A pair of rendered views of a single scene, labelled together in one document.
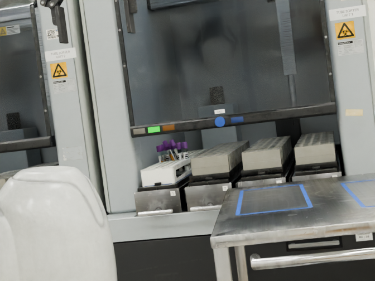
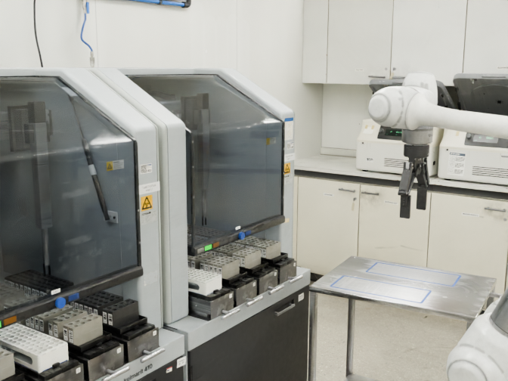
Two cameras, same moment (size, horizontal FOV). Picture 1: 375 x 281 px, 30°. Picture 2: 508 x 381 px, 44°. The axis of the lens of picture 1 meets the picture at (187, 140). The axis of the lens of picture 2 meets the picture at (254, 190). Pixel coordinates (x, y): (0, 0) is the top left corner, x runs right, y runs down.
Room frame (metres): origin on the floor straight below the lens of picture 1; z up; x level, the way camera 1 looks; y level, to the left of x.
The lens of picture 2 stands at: (1.07, 2.05, 1.63)
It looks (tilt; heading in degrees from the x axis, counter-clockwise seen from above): 11 degrees down; 293
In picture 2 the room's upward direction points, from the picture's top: straight up
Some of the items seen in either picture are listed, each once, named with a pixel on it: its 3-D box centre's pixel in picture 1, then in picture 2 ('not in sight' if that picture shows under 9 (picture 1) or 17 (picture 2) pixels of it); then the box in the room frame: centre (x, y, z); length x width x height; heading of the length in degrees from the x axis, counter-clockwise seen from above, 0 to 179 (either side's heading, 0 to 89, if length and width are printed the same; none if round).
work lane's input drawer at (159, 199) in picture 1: (180, 184); (158, 285); (2.32, 0.04, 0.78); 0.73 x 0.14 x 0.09; 168
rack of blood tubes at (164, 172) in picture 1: (168, 173); (183, 279); (2.19, 0.07, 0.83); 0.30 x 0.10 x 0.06; 168
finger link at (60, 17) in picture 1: (61, 25); (405, 206); (1.36, 0.21, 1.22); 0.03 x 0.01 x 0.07; 168
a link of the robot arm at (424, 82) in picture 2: not in sight; (416, 97); (1.35, 0.16, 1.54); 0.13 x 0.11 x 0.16; 72
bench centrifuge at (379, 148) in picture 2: not in sight; (410, 125); (1.77, -2.50, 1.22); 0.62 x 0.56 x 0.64; 76
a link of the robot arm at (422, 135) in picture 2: not in sight; (416, 134); (1.34, 0.15, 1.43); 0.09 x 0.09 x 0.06
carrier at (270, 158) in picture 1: (261, 160); (251, 259); (2.03, -0.21, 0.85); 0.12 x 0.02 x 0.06; 77
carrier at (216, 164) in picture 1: (210, 166); (228, 269); (2.06, -0.06, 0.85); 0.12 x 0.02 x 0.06; 79
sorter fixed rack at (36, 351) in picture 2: not in sight; (21, 345); (2.33, 0.76, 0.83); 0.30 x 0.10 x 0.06; 168
